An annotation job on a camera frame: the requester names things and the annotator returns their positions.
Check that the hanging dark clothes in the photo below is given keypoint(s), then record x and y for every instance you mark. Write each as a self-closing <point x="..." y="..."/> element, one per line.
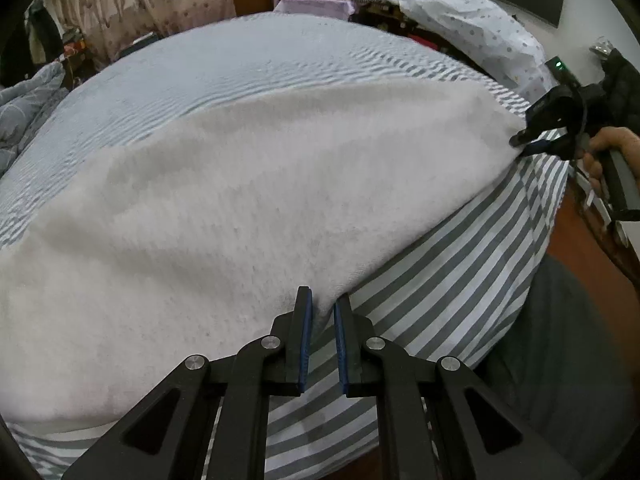
<point x="42" y="30"/>

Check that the black jacket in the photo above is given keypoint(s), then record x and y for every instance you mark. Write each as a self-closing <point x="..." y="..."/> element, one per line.
<point x="622" y="85"/>

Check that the white dotted cloth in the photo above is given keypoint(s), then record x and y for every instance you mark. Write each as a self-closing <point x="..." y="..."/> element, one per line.
<point x="465" y="20"/>

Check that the person's right hand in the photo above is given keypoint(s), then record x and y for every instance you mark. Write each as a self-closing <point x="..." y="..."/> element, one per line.
<point x="617" y="137"/>

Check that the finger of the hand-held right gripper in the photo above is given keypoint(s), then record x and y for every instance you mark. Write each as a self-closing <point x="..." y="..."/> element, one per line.
<point x="539" y="147"/>
<point x="537" y="132"/>

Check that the light grey fleece pants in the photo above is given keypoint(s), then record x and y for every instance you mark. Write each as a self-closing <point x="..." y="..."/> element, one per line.
<point x="240" y="200"/>

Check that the grey striped bed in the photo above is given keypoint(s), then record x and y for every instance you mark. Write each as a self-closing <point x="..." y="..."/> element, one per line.
<point x="210" y="60"/>

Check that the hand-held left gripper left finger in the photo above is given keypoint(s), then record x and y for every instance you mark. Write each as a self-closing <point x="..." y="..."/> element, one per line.
<point x="306" y="340"/>

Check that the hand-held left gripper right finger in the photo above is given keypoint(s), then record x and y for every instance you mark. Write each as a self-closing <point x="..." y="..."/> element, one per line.
<point x="341" y="345"/>

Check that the pink patterned curtain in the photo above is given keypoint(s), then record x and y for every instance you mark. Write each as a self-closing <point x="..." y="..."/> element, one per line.
<point x="125" y="0"/>

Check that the folded grey duvet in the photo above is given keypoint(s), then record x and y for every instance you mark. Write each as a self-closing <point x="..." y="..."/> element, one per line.
<point x="27" y="105"/>

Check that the lilac box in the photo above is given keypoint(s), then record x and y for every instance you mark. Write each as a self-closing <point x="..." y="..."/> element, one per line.
<point x="312" y="6"/>

